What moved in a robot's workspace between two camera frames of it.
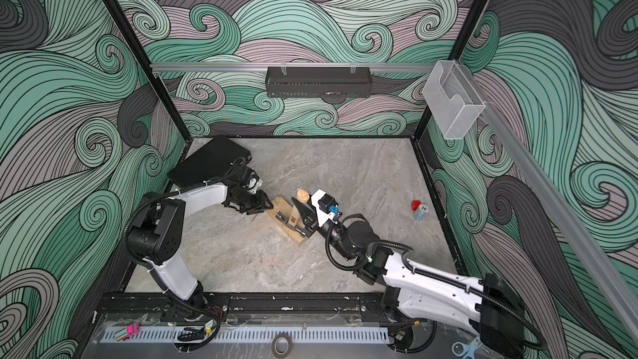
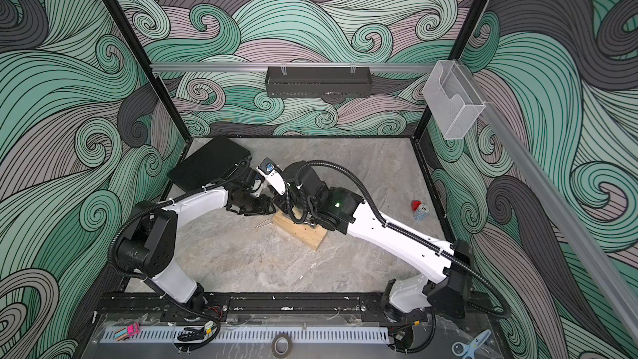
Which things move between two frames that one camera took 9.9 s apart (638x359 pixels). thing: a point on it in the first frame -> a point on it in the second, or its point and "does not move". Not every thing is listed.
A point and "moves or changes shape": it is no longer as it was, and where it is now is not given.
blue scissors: [466, 351] does not move
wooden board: [282, 204] moves or changes shape
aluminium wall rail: [409, 66] does not move
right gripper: [311, 218] -> [282, 201]
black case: [215, 160] does not move
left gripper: [260, 204] does not move
